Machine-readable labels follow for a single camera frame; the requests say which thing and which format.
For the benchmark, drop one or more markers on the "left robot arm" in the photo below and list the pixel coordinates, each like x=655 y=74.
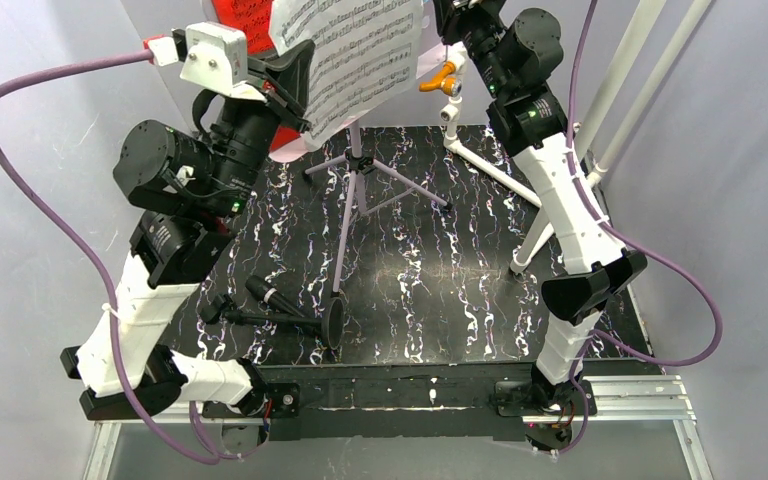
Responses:
x=187 y=189

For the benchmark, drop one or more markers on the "black microphone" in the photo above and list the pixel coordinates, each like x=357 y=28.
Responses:
x=267 y=293

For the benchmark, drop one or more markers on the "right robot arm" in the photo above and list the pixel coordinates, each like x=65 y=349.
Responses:
x=515 y=62

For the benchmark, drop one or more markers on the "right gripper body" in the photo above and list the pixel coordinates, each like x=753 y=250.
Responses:
x=460 y=8

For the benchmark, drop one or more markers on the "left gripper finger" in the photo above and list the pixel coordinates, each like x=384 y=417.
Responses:
x=284 y=80
x=199 y=108

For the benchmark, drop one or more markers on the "white pvc pipe frame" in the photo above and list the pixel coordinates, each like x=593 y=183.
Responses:
x=637 y=32

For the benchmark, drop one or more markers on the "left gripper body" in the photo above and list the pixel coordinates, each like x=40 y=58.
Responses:
x=284 y=87

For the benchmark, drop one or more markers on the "lilac perforated music desk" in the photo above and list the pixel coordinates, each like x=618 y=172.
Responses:
x=366 y=53

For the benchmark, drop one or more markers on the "white sheet music page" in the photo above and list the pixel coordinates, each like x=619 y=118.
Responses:
x=366 y=52

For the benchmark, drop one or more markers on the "red sheet music page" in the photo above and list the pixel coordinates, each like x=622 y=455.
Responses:
x=253 y=18

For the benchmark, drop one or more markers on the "lilac folding tripod stand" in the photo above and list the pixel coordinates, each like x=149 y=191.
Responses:
x=360 y=165

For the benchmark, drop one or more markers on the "black microphone desk stand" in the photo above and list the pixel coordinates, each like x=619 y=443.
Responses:
x=329 y=329

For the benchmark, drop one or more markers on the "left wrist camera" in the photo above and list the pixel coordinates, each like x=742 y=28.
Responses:
x=214 y=57

